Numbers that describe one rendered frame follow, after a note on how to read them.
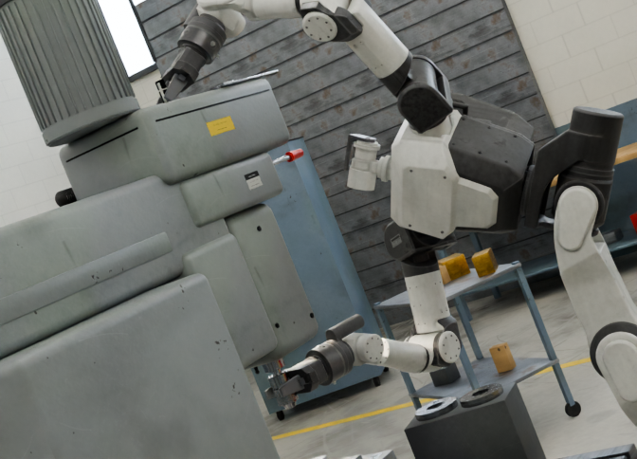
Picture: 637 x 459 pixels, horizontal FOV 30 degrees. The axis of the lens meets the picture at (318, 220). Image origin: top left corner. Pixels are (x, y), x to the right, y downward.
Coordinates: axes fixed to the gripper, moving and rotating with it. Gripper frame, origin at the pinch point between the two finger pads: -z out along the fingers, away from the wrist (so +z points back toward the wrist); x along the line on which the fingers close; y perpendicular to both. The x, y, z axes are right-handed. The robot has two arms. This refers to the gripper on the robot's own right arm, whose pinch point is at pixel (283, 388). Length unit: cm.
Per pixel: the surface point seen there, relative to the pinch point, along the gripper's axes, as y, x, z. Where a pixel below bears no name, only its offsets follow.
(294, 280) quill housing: -21.1, 8.0, 8.1
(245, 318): -19.8, 17.0, -13.7
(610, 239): 106, -373, 597
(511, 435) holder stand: 20, 49, 11
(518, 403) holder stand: 17, 47, 18
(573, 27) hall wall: -59, -383, 666
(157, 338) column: -26, 39, -46
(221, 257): -32.8, 17.0, -13.2
